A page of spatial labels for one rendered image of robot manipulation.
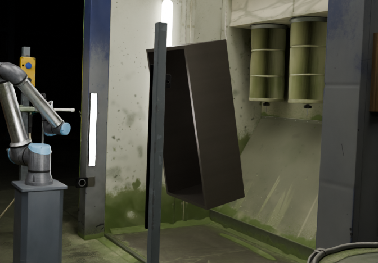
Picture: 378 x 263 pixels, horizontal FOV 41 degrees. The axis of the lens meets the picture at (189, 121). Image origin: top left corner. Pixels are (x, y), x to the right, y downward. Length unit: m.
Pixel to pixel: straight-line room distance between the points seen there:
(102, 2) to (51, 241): 2.05
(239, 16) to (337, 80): 3.08
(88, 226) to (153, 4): 2.05
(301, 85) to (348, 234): 2.51
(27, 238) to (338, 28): 2.44
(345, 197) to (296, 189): 2.46
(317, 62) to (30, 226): 2.59
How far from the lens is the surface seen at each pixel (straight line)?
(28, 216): 3.57
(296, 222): 4.29
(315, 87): 4.40
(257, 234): 4.54
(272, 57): 4.84
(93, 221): 4.59
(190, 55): 3.57
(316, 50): 4.42
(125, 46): 4.56
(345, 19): 2.05
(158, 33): 2.53
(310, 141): 4.67
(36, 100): 3.62
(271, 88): 4.83
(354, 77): 1.99
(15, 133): 3.70
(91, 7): 4.48
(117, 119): 4.53
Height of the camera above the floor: 1.29
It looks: 3 degrees down
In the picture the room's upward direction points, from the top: 2 degrees clockwise
